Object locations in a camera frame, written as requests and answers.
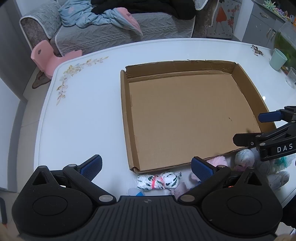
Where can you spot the black garment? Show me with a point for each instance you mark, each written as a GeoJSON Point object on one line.
{"type": "Point", "coordinates": [182, 10]}

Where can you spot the grey sock bundle blue tie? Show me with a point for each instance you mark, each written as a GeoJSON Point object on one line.
{"type": "Point", "coordinates": [277, 180]}

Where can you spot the glass fish tank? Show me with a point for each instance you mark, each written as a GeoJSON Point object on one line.
{"type": "Point", "coordinates": [285, 41]}

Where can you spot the mint green cup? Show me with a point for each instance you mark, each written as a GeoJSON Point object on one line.
{"type": "Point", "coordinates": [278, 59]}

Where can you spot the clear plastic cup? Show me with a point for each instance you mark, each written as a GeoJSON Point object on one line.
{"type": "Point", "coordinates": [291, 78]}

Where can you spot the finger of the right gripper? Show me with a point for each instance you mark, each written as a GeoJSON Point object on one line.
{"type": "Point", "coordinates": [287, 114]}
{"type": "Point", "coordinates": [280, 136]}

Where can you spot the grey cabinet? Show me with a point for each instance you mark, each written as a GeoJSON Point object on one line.
{"type": "Point", "coordinates": [256, 24]}

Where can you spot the grey quilted sofa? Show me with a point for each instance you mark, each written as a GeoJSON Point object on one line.
{"type": "Point", "coordinates": [44, 23]}

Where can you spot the decorated panel with figure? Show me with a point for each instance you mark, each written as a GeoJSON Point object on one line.
{"type": "Point", "coordinates": [224, 19]}

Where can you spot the shallow cardboard box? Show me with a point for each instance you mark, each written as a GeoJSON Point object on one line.
{"type": "Point", "coordinates": [176, 110]}

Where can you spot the mauve sock bundle yellow band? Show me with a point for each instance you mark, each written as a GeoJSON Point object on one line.
{"type": "Point", "coordinates": [180, 190]}

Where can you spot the light blue garment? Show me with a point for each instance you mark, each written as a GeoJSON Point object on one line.
{"type": "Point", "coordinates": [80, 13]}

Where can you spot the white sock teal scrunchie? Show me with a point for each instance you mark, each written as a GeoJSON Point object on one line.
{"type": "Point", "coordinates": [283, 163]}

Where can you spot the white green patterned sock bundle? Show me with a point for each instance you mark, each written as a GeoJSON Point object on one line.
{"type": "Point", "coordinates": [166, 180]}

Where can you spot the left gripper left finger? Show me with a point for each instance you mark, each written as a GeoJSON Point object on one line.
{"type": "Point", "coordinates": [81, 177]}

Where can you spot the fluffy pink blue sock bundle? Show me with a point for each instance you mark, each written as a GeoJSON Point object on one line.
{"type": "Point", "coordinates": [215, 162]}

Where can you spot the bubble lilac sock bundle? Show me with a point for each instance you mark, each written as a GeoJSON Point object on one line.
{"type": "Point", "coordinates": [243, 159]}

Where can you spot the pink child stool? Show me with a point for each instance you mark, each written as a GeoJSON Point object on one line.
{"type": "Point", "coordinates": [45, 59]}

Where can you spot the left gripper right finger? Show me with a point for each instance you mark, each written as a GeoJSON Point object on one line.
{"type": "Point", "coordinates": [211, 177]}

